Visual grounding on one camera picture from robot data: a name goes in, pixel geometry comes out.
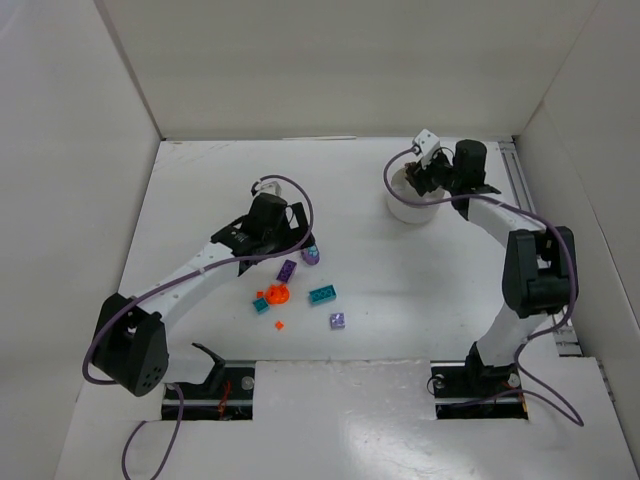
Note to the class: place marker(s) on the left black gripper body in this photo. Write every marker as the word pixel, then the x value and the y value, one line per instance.
pixel 293 232

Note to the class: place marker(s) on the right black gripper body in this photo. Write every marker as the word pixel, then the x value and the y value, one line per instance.
pixel 422 176

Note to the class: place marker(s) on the purple round flower lego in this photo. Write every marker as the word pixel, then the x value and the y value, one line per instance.
pixel 310 255

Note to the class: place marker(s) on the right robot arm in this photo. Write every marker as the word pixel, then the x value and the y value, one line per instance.
pixel 527 301

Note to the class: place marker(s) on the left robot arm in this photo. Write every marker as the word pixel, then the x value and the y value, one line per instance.
pixel 130 343

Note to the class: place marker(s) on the white round divided container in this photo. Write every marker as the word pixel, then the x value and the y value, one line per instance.
pixel 410 214

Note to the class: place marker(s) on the dark purple lego brick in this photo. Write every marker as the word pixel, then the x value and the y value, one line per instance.
pixel 286 271

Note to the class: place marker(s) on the orange round lego piece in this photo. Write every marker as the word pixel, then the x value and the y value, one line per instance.
pixel 277 294

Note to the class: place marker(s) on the teal small lego brick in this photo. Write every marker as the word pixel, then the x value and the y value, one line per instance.
pixel 261 305

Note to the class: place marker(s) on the teal long lego brick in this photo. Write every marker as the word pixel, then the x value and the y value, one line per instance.
pixel 322 295

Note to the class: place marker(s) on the lavender square lego plate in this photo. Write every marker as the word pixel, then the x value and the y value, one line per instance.
pixel 337 321

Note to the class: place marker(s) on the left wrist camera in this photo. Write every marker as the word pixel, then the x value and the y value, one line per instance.
pixel 271 187

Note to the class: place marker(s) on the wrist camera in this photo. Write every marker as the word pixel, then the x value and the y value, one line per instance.
pixel 425 146
pixel 271 187

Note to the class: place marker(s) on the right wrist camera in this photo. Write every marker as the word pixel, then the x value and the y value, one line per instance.
pixel 425 146

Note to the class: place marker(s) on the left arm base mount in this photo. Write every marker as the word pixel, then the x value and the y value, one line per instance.
pixel 205 387

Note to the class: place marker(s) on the aluminium rail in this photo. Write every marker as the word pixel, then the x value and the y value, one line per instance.
pixel 547 251

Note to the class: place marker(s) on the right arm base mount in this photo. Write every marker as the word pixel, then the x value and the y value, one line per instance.
pixel 458 396

